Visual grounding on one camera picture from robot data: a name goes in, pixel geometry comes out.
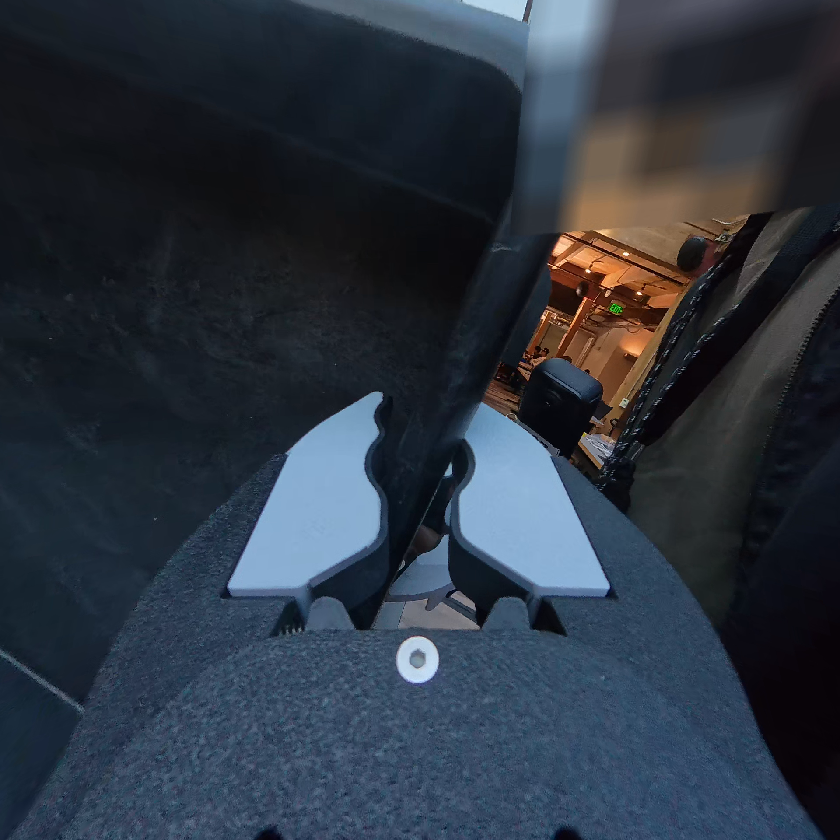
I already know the black speckled drawstring cord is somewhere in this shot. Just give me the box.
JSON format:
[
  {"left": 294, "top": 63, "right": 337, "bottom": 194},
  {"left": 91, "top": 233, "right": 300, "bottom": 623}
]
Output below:
[{"left": 594, "top": 255, "right": 732, "bottom": 514}]

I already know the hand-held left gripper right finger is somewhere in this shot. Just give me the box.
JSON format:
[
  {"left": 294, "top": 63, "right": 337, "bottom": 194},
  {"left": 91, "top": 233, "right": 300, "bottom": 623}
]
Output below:
[{"left": 448, "top": 403, "right": 613, "bottom": 608}]

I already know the black plastic bin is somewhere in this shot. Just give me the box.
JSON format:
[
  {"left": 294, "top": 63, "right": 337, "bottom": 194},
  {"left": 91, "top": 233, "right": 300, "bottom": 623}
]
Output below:
[{"left": 0, "top": 0, "right": 559, "bottom": 719}]

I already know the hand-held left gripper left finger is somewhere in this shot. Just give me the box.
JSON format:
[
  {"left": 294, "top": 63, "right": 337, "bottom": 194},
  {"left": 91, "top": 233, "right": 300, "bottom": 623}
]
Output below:
[{"left": 226, "top": 392, "right": 396, "bottom": 603}]

